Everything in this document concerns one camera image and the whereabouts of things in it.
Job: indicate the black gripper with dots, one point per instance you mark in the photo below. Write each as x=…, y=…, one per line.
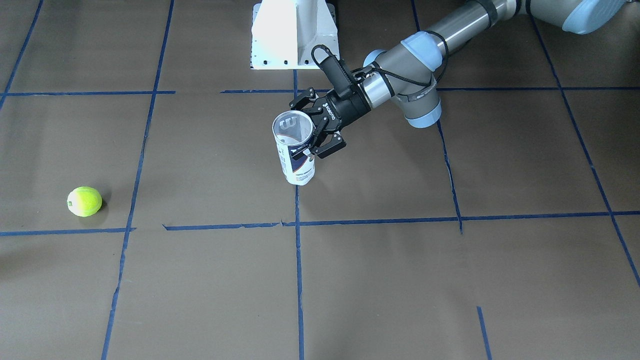
x=347, y=109

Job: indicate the clear tennis ball can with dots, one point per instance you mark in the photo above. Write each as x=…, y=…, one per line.
x=292, y=131

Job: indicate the tennis ball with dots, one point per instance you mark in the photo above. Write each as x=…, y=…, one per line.
x=84, y=201

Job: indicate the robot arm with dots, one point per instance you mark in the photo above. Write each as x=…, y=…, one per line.
x=405, y=73

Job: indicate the white camera mast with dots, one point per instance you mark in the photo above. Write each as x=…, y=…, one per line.
x=284, y=33

